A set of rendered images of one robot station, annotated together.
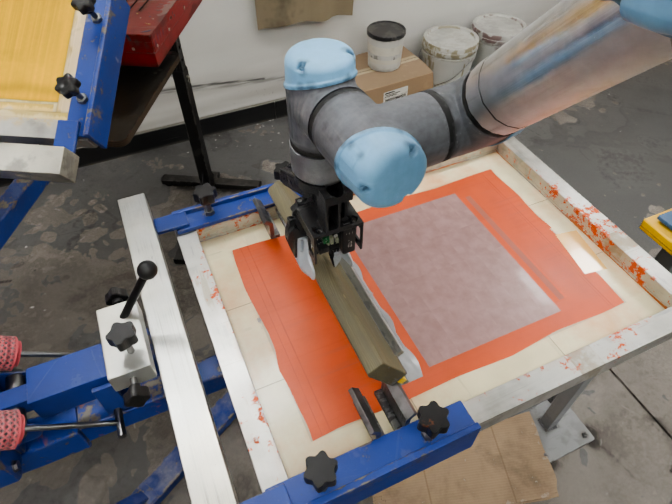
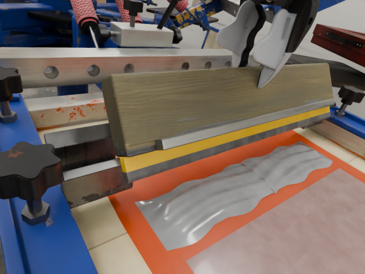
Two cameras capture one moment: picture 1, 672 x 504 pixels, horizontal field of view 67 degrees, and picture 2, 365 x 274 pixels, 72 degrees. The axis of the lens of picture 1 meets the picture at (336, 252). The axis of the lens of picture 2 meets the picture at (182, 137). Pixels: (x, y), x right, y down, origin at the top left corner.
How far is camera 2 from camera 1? 67 cm
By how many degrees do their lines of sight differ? 55
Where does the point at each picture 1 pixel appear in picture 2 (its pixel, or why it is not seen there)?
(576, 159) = not seen: outside the picture
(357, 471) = (9, 142)
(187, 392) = (107, 52)
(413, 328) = (246, 238)
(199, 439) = (66, 52)
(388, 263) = (332, 210)
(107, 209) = not seen: hidden behind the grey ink
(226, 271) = not seen: hidden behind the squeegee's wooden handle
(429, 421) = (17, 152)
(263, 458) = (55, 100)
